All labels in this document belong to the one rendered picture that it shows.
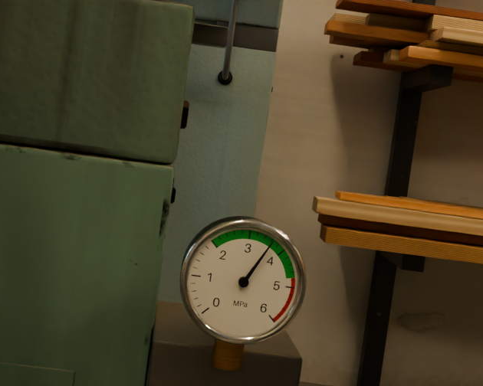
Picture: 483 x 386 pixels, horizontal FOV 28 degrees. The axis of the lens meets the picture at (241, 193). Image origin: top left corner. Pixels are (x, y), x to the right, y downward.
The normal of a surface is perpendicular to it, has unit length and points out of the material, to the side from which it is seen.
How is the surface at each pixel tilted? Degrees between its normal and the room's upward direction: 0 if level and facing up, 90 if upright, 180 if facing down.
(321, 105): 90
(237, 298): 90
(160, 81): 90
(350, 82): 90
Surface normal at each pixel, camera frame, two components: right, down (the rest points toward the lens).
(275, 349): 0.14, -0.99
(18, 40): 0.07, 0.07
